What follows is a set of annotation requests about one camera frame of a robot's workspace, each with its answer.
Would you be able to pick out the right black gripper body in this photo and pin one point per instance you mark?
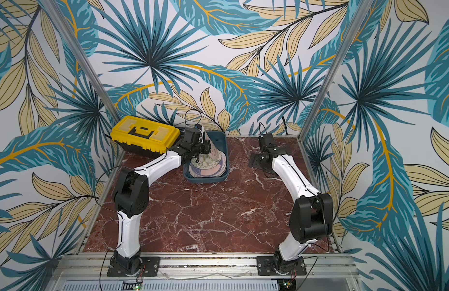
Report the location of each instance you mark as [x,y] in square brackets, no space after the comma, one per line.
[262,158]

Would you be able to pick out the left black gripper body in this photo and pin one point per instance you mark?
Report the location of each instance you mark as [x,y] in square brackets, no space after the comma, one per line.
[202,148]

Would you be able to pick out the green sketch round coaster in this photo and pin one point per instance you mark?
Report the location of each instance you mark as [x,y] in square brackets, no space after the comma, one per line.
[206,162]

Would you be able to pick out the pink bow bear coaster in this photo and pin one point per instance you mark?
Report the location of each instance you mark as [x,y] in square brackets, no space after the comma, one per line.
[208,147]

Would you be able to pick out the purple bunny round coaster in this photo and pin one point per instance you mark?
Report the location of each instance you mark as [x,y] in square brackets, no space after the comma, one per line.
[210,171]

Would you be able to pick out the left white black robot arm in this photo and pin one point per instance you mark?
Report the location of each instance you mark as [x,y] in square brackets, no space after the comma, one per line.
[131,193]

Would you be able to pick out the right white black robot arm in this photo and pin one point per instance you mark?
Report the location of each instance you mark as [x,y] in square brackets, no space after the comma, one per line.
[312,212]

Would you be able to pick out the teal plastic storage tray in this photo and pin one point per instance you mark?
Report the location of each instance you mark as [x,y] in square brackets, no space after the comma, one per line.
[219,140]

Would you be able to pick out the yellow black toolbox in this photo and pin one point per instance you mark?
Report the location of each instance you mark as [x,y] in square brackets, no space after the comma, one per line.
[144,137]

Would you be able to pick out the left aluminium corner post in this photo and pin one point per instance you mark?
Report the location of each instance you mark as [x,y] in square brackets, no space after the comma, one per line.
[64,29]

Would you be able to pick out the aluminium corner post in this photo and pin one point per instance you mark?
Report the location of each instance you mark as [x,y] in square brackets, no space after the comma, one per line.
[64,29]
[343,49]

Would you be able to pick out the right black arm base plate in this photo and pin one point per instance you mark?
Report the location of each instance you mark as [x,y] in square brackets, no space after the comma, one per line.
[274,265]

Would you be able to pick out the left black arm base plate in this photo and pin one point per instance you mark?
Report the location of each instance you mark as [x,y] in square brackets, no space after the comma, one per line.
[150,263]

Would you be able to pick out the aluminium front frame rail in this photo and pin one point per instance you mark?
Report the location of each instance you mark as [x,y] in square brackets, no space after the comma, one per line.
[207,272]

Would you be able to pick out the right aluminium corner post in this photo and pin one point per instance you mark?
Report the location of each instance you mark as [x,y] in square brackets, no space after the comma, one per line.
[343,49]

